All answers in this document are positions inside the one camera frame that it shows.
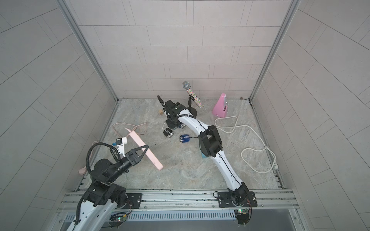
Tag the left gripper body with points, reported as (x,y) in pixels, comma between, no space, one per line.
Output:
(125,165)

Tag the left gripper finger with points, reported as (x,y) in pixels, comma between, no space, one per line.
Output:
(131,153)
(140,153)

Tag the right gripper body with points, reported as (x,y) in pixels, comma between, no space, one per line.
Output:
(174,118)

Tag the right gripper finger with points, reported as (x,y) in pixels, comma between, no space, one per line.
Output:
(170,124)
(179,125)

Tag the black electric shaver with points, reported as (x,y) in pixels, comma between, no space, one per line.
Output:
(168,133)

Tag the pink power strip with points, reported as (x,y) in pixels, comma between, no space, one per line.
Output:
(136,138)

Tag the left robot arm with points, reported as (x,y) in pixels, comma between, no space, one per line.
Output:
(104,201)

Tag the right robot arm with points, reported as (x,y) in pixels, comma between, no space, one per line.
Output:
(210,145)

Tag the blue shaver near teal strip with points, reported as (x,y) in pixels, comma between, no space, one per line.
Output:
(184,138)

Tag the black microphone stand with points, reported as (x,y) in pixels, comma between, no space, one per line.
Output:
(191,106)

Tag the glitter microphone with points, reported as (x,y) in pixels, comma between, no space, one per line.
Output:
(186,85)

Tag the pink metronome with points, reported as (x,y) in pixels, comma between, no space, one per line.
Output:
(221,108)

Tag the left circuit board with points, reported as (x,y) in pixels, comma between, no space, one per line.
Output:
(118,219)

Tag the circuit board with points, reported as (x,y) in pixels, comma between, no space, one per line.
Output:
(118,219)
(242,216)

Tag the right circuit board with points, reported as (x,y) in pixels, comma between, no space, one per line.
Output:
(242,216)

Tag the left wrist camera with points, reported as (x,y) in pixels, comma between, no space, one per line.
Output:
(120,145)

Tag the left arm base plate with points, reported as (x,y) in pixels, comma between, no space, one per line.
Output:
(129,201)

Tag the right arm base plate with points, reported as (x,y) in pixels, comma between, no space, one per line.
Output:
(231,200)

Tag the white vented cable duct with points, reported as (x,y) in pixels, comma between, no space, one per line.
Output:
(181,215)

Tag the aluminium mounting rail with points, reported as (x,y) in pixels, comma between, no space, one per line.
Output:
(183,200)

